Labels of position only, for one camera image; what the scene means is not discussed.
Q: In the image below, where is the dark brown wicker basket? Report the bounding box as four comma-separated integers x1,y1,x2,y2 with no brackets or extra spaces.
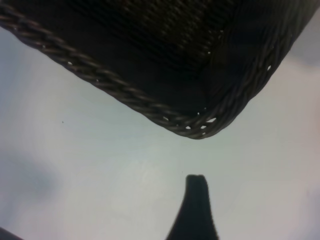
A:
0,0,320,140

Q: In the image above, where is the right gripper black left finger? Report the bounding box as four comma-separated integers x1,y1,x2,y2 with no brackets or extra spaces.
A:
164,174,199,240

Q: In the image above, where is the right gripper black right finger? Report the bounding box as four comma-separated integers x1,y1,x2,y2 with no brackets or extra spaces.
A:
197,175,221,240

